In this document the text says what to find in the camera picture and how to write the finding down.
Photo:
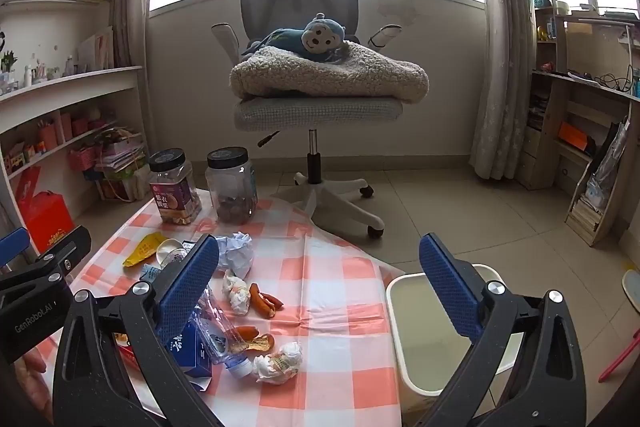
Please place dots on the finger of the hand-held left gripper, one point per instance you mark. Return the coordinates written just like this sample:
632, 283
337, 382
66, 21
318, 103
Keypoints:
12, 244
65, 252

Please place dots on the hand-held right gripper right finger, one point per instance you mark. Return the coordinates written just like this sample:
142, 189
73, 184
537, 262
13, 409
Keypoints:
447, 294

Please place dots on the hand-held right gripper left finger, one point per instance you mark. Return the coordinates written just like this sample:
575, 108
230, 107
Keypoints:
190, 289

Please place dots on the white plastic bin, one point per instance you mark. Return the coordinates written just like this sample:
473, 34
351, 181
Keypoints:
425, 332

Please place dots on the printed tissue wad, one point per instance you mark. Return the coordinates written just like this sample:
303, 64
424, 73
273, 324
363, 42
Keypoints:
277, 364
237, 297

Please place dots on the person's left hand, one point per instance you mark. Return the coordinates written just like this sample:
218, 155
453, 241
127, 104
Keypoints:
30, 372

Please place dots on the red gift bag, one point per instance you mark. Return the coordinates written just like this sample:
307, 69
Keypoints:
47, 217

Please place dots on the small blue white carton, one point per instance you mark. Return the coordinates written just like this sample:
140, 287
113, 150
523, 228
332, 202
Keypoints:
186, 248

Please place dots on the blue and brown milk carton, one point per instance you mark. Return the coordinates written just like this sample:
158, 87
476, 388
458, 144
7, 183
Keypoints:
150, 272

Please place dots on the white yogurt cup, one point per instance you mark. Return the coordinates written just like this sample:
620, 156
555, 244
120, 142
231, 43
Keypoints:
167, 252

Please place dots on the crushed clear plastic bottle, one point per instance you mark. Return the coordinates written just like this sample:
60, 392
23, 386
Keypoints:
220, 337

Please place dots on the crumpled white paper ball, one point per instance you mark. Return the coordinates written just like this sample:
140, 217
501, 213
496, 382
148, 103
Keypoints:
237, 254

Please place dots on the yellow snack packet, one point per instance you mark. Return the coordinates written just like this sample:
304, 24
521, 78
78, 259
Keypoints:
142, 249

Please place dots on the blue paper box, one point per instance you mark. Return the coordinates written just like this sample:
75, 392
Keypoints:
187, 352

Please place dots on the purple label snack jar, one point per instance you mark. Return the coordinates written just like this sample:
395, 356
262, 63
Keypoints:
172, 199

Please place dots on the pink storage basket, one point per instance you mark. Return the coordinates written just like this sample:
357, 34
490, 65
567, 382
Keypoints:
82, 157

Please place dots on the clear jar with nuts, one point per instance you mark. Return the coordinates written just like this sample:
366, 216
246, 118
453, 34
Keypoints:
232, 192

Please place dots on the orange checkered tablecloth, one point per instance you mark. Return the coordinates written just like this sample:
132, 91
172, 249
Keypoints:
325, 277

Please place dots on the white bookshelf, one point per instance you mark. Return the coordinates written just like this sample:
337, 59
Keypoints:
75, 79

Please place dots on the red plastic stick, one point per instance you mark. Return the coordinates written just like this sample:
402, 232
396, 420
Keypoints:
622, 357

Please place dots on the grey office chair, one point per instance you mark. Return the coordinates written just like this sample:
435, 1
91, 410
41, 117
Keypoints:
315, 112

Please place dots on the grey curtain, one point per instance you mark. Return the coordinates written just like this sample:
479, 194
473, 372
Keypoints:
505, 82
131, 7

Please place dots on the wooden desk shelf unit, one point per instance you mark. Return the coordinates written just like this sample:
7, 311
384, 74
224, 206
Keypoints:
575, 82

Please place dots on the beige fleece blanket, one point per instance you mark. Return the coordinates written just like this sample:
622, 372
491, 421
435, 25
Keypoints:
325, 77

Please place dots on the blue monkey plush toy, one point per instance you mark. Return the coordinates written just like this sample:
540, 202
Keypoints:
320, 38

